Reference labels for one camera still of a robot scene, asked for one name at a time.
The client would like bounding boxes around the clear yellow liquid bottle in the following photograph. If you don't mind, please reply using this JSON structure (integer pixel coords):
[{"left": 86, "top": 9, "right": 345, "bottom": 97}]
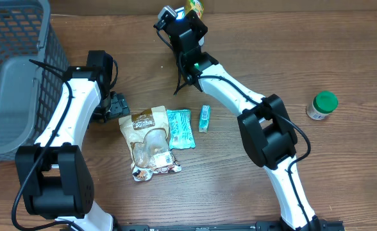
[{"left": 184, "top": 0, "right": 204, "bottom": 18}]

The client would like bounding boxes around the brown snack packet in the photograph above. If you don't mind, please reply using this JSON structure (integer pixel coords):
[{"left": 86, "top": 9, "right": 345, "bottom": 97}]
[{"left": 119, "top": 106, "right": 181, "bottom": 182}]

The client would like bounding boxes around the teal Kleenex tissue pack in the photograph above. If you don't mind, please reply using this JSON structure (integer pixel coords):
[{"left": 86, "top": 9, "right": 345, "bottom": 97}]
[{"left": 199, "top": 105, "right": 211, "bottom": 133}]

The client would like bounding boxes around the green lid white jar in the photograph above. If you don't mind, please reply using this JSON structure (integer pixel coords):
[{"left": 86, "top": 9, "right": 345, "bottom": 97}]
[{"left": 306, "top": 91, "right": 339, "bottom": 120}]

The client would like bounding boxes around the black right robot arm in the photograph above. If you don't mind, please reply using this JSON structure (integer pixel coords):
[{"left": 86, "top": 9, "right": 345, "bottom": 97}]
[{"left": 155, "top": 6, "right": 322, "bottom": 230}]

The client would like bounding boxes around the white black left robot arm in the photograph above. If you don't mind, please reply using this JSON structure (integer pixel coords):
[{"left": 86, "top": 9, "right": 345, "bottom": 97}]
[{"left": 11, "top": 50, "right": 130, "bottom": 230}]

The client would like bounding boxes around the white barcode scanner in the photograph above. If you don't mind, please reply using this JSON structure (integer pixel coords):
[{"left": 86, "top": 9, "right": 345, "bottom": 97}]
[{"left": 175, "top": 6, "right": 205, "bottom": 46}]

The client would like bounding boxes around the grey plastic mesh basket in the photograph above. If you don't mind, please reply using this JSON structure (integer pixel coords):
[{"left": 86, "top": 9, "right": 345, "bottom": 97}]
[{"left": 0, "top": 0, "right": 69, "bottom": 160}]

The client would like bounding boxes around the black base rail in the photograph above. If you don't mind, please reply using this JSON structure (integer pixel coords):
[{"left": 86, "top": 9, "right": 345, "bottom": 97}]
[{"left": 115, "top": 219, "right": 346, "bottom": 231}]

